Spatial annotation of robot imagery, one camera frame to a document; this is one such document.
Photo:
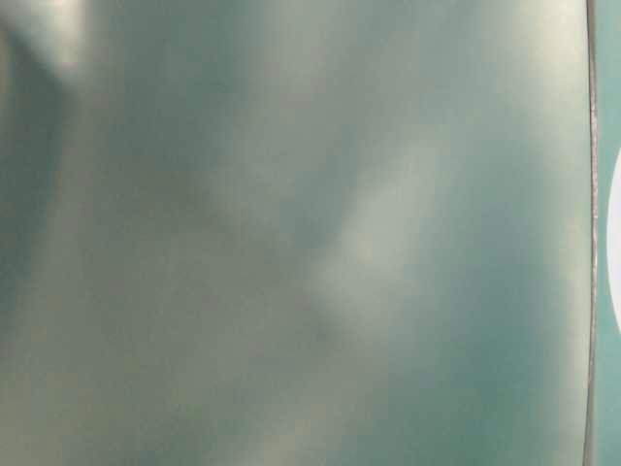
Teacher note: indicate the white round bowl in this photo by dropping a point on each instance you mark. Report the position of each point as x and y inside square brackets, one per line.
[613, 241]

